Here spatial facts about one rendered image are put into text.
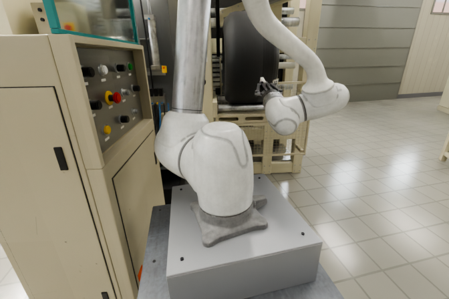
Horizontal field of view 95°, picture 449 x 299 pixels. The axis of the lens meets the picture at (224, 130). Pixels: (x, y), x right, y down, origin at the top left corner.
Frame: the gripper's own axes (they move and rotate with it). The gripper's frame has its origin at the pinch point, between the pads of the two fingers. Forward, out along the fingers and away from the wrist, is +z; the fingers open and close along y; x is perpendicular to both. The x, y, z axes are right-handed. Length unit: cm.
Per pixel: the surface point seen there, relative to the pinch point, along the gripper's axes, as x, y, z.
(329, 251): 103, -47, -37
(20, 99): -16, 75, -47
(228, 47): -13.3, 16.2, 17.7
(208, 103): 23.5, 29.3, 24.8
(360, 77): 153, -351, 401
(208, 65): 0.6, 27.8, 30.9
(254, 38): -17.5, 2.9, 17.3
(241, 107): 23.4, 8.0, 16.9
